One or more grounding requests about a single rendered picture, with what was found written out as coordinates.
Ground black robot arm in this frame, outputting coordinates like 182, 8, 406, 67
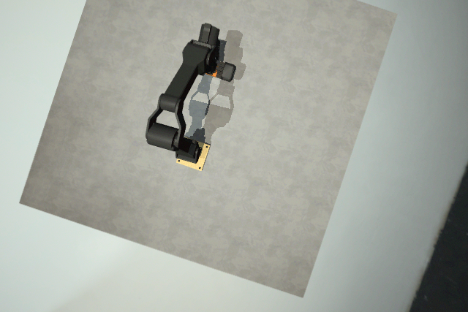
146, 23, 220, 164

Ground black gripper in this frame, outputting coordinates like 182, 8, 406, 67
205, 56, 235, 82

